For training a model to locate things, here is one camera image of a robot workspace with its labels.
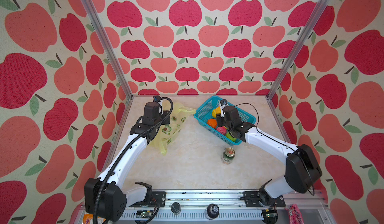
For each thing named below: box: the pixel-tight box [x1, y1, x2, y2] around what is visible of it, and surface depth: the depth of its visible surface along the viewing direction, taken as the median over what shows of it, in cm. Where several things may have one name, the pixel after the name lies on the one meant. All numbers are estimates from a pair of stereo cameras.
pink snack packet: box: [284, 203, 304, 224], surface depth 70 cm
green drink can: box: [223, 147, 235, 165], surface depth 82 cm
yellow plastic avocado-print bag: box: [149, 100, 196, 155], surface depth 96 cm
